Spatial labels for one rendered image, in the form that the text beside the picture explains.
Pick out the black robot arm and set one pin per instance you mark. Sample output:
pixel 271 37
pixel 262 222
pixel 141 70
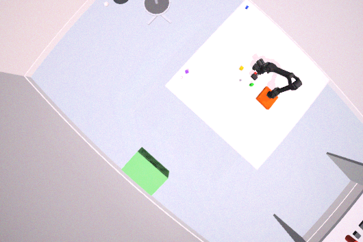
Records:
pixel 273 68

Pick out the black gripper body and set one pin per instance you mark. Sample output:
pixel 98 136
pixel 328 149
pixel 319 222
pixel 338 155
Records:
pixel 255 76

